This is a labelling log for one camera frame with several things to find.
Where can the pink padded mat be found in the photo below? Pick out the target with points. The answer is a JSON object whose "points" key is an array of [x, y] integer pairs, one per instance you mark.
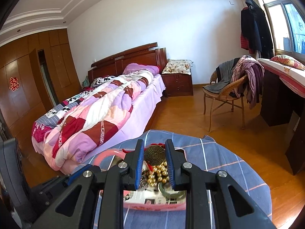
{"points": [[286, 76]]}

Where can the purple pillow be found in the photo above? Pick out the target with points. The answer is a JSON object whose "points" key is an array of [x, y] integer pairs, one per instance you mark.
{"points": [[140, 68]]}

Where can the window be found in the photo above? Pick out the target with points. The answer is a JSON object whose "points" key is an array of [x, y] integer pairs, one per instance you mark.
{"points": [[286, 26]]}

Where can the grey garment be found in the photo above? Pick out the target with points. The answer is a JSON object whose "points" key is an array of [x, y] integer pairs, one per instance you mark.
{"points": [[222, 78]]}

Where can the white printed card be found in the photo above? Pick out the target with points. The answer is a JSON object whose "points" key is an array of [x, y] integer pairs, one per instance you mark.
{"points": [[149, 199]]}

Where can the wooden nightstand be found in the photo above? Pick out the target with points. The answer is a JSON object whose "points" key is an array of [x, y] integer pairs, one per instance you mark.
{"points": [[178, 84]]}

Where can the wooden headboard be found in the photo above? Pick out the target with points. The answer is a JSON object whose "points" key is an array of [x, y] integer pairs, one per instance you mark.
{"points": [[133, 57]]}

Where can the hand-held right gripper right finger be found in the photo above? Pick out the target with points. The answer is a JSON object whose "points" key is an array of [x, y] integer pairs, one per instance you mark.
{"points": [[170, 165]]}

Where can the dark wooden desk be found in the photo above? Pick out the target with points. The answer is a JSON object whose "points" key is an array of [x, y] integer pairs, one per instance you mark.
{"points": [[274, 109]]}

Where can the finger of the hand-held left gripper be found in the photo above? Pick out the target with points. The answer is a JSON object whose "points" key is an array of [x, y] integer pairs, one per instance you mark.
{"points": [[78, 171]]}

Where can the wicker chair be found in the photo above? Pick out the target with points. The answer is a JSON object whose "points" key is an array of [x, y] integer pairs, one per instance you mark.
{"points": [[224, 100]]}

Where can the silver mesh band watch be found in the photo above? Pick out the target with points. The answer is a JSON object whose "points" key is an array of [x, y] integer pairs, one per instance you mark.
{"points": [[168, 194]]}

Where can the bed with lilac sheet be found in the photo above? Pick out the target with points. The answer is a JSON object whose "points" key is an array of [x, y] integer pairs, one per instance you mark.
{"points": [[143, 100]]}

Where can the pink patchwork quilt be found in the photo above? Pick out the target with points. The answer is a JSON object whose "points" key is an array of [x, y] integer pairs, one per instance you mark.
{"points": [[95, 119]]}

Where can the pink purple garments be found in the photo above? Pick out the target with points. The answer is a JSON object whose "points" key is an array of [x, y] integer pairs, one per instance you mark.
{"points": [[250, 76]]}

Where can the floral cloth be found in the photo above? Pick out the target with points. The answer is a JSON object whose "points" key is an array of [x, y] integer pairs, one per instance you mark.
{"points": [[177, 66]]}

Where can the teal bag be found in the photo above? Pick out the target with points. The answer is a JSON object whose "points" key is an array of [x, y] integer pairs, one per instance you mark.
{"points": [[85, 82]]}

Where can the wooden wardrobe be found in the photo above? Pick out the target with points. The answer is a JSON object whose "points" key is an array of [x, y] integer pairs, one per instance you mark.
{"points": [[26, 81]]}

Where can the hanging dark coats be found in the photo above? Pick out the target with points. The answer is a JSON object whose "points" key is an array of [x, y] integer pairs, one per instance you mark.
{"points": [[256, 28]]}

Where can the floral pillow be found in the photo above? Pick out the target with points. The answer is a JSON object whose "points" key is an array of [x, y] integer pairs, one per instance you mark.
{"points": [[287, 61]]}

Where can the pink bangle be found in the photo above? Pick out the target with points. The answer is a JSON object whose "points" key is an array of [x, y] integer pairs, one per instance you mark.
{"points": [[107, 153]]}

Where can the red paper decoration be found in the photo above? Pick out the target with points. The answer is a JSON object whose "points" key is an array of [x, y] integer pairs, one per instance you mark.
{"points": [[14, 84]]}

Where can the blue plaid tablecloth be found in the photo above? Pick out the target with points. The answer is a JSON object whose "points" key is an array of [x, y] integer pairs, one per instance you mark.
{"points": [[214, 167]]}

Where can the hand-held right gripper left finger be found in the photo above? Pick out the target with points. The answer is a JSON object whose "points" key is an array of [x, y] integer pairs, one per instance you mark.
{"points": [[139, 165]]}

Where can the pink tin box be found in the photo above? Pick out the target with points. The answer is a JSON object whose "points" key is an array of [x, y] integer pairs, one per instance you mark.
{"points": [[152, 207]]}

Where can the black white patterned blanket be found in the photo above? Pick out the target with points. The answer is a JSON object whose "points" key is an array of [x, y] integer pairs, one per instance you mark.
{"points": [[62, 108]]}

